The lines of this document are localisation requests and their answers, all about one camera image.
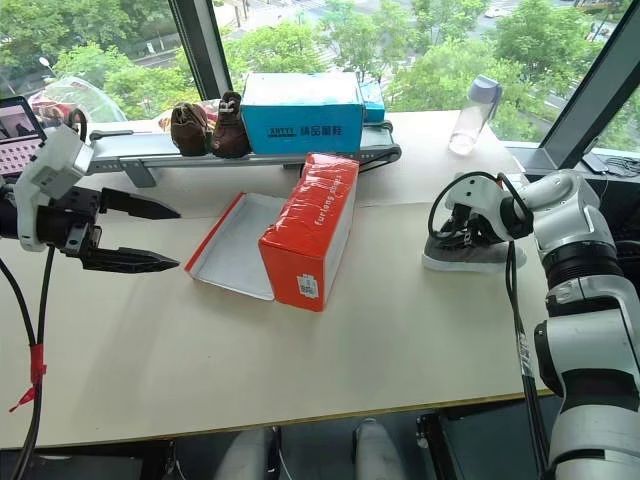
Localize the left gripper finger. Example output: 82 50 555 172
81 226 181 274
101 187 182 222

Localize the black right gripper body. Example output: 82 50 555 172
451 201 495 245

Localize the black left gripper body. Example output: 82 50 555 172
35 187 105 262

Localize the grey sneaker with white sole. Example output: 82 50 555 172
421 218 529 274

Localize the orange shoebox with hinged lid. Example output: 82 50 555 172
183 152 362 314

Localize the large blue shoebox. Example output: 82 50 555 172
239 71 367 157

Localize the grey conveyor belt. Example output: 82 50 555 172
86 119 404 190

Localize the laptop with lit screen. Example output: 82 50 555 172
0 95 49 177

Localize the brown leather boot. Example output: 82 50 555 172
209 90 252 160
170 101 210 157

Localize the clear bottle with lilac lid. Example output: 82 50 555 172
447 74 504 157

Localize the clear plastic bag with goods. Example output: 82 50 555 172
28 76 127 137

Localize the grey rounded shape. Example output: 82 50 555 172
225 427 282 480

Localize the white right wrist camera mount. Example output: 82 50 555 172
443 173 507 212

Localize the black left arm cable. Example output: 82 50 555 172
0 243 57 480

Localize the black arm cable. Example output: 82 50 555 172
0 243 57 480
428 171 554 480

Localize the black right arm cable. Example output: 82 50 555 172
428 171 554 480

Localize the dark slanted window frame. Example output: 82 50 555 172
504 0 640 177

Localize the dark window frame post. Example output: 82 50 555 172
166 0 234 109

